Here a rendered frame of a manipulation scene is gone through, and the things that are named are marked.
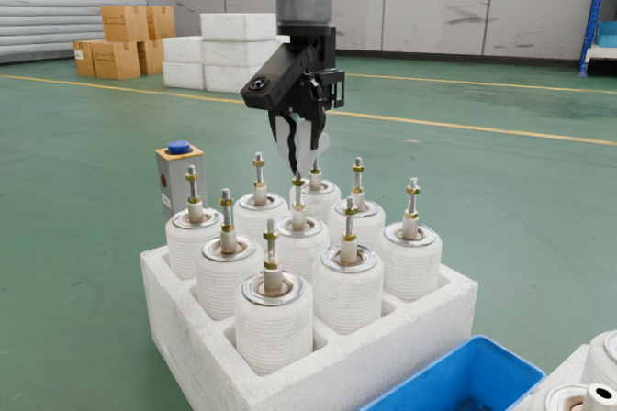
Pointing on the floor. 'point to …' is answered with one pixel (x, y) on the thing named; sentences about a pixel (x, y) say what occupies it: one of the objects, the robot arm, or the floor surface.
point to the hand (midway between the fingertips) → (296, 170)
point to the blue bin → (465, 381)
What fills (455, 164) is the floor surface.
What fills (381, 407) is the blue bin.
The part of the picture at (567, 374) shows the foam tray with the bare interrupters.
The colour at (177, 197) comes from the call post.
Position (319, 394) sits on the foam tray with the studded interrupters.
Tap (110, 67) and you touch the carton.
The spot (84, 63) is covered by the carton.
